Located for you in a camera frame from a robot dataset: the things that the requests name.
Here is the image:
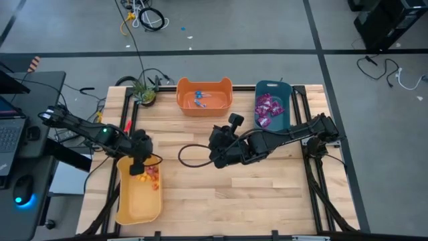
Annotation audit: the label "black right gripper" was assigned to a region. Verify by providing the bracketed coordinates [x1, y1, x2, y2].
[207, 112, 245, 169]

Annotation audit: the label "orange plastic bin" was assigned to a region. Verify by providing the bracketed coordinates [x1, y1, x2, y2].
[175, 77, 234, 118]

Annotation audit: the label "yellow plastic bin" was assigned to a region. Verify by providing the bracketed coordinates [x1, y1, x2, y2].
[115, 155, 164, 226]

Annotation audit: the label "teal plastic bin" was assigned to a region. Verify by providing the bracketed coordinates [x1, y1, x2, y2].
[253, 79, 295, 132]

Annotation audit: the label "potted succulent plant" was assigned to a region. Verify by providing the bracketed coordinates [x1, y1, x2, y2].
[132, 80, 157, 107]

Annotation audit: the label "grey power strip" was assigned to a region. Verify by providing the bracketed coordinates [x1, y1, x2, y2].
[56, 130, 80, 143]

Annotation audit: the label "white board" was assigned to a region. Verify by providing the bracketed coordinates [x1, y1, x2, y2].
[49, 153, 94, 195]

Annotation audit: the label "black power adapter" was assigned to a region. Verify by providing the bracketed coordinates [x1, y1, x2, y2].
[26, 125, 41, 141]

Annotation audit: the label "black computer mouse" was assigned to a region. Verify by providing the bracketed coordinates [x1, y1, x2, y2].
[13, 174, 35, 206]

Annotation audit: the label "black laptop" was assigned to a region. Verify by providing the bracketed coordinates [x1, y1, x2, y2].
[0, 95, 28, 177]

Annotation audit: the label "orange black striped object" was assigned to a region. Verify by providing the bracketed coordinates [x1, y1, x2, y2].
[27, 56, 41, 74]

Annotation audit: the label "black desk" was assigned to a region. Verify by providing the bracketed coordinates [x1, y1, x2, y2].
[0, 70, 67, 241]

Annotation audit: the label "black equipment cabinet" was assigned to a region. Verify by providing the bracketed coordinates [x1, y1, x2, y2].
[346, 0, 428, 52]

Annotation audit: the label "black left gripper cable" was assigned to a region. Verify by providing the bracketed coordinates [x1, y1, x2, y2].
[143, 153, 164, 167]

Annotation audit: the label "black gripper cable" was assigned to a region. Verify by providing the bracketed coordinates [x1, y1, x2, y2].
[143, 153, 164, 167]
[177, 143, 215, 169]

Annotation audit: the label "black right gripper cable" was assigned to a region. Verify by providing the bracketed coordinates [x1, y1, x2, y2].
[177, 143, 215, 169]

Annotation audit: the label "black cables with plugs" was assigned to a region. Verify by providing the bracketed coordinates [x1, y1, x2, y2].
[137, 68, 175, 86]

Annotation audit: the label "long black cable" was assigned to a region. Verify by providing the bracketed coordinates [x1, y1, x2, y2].
[113, 0, 148, 86]

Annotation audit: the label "coiled black cable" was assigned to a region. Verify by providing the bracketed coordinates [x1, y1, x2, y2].
[137, 7, 167, 33]

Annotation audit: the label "yellow cable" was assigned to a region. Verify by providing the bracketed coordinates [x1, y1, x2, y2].
[119, 11, 136, 37]

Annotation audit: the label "black cable with plug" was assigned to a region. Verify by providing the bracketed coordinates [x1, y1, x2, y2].
[356, 54, 401, 89]

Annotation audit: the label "white cable with plug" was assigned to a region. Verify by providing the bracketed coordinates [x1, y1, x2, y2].
[394, 66, 426, 91]

